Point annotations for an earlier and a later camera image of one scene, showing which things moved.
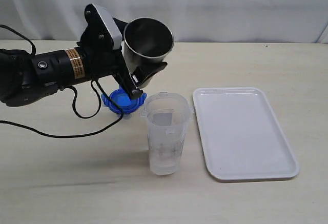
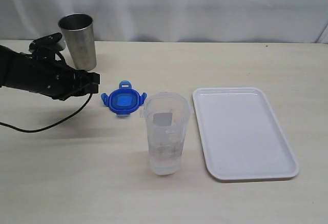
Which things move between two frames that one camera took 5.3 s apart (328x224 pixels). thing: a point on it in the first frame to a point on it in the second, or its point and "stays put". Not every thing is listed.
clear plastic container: (167, 115) stays put
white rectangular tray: (243, 136) stays put
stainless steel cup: (146, 41) to (78, 33)
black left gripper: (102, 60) to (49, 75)
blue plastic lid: (120, 98) stays put
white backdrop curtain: (293, 11) stays put
